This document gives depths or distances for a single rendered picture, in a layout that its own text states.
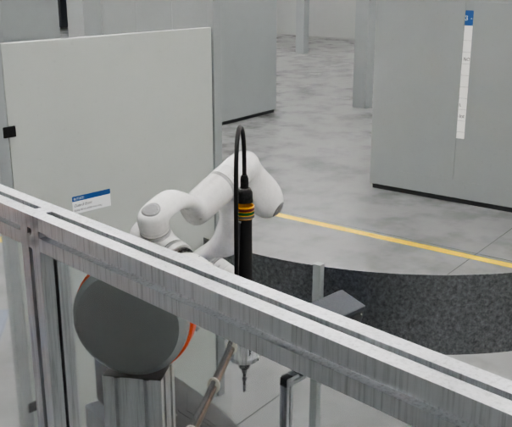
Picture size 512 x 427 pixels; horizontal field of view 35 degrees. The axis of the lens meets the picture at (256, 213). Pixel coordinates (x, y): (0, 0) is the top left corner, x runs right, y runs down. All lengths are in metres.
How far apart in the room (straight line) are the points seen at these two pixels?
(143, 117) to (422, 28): 4.78
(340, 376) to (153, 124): 3.29
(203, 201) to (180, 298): 1.36
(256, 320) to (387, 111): 7.81
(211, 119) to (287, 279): 0.88
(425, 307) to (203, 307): 3.15
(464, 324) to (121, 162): 1.74
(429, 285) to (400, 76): 4.74
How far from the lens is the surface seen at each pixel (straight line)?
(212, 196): 2.13
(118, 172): 3.79
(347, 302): 2.73
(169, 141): 3.94
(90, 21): 8.58
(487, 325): 3.98
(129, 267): 0.80
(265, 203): 2.33
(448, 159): 8.24
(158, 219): 1.98
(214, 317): 0.72
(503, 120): 7.97
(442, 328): 3.91
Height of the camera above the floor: 2.33
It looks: 17 degrees down
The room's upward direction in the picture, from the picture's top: straight up
